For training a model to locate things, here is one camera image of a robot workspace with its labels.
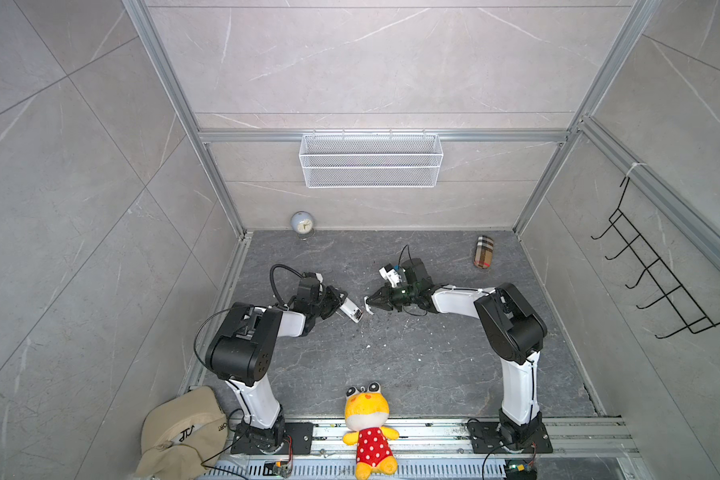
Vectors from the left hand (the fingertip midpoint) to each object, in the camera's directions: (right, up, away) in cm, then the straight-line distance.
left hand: (347, 287), depth 96 cm
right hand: (+7, -4, -4) cm, 8 cm away
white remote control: (+1, -6, -3) cm, 7 cm away
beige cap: (-41, -36, -22) cm, 58 cm away
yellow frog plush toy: (+6, -27, -25) cm, 38 cm away
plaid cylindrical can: (+50, +11, +14) cm, 53 cm away
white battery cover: (+7, -6, -5) cm, 10 cm away
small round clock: (-18, +23, +18) cm, 34 cm away
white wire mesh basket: (+6, +43, +4) cm, 44 cm away
